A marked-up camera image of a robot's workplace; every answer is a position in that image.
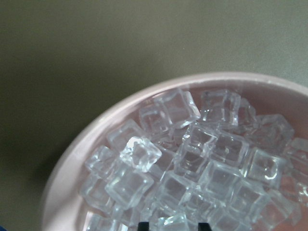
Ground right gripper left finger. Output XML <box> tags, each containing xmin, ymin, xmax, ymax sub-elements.
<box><xmin>137</xmin><ymin>221</ymin><xmax>150</xmax><ymax>231</ymax></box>

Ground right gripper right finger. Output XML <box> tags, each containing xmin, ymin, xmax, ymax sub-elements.
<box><xmin>198</xmin><ymin>222</ymin><xmax>210</xmax><ymax>231</ymax></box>

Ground clear ice cubes pile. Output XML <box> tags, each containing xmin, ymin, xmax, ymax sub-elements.
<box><xmin>80</xmin><ymin>89</ymin><xmax>308</xmax><ymax>231</ymax></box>

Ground pink bowl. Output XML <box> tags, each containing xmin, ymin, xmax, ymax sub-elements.
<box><xmin>40</xmin><ymin>72</ymin><xmax>308</xmax><ymax>231</ymax></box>

